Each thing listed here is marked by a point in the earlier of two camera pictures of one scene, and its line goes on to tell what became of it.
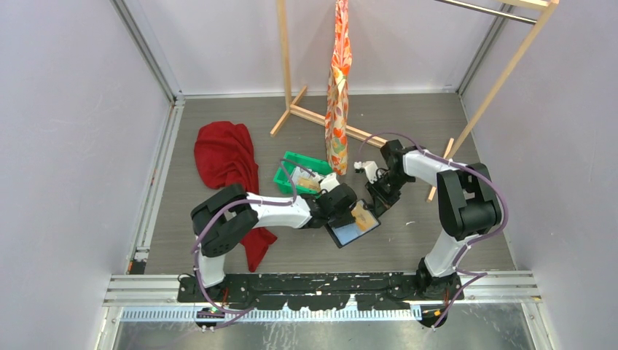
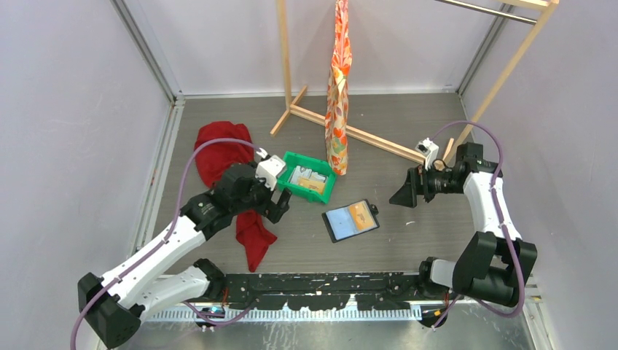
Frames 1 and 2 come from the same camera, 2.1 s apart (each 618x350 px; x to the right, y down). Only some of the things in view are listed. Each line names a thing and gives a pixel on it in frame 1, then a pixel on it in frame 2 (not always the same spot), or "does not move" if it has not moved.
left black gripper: [347, 217] -> [275, 210]
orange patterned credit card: [364, 218] does not move
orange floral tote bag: [337, 119] does not move
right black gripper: [382, 203] -> [417, 180]
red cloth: [224, 155] does not move
